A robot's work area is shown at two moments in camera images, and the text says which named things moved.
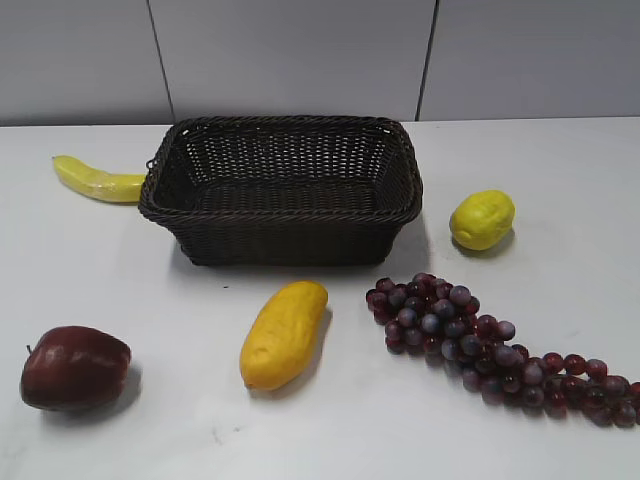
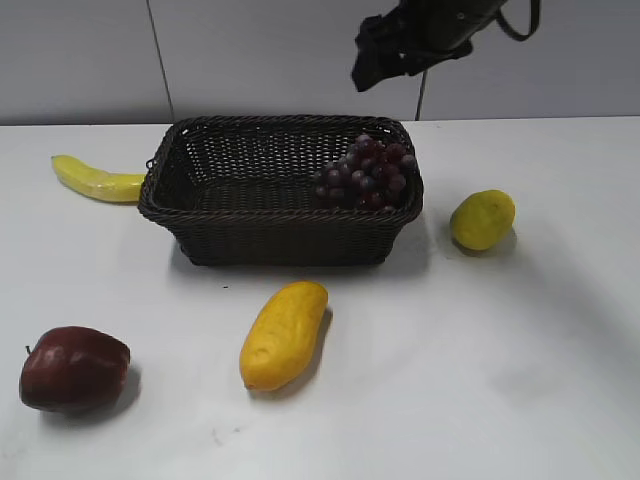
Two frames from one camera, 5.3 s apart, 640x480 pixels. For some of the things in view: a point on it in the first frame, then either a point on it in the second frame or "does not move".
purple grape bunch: (428, 318) -> (370, 174)
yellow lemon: (483, 220) does not move
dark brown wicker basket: (284, 190) does not move
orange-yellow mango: (280, 334) does not move
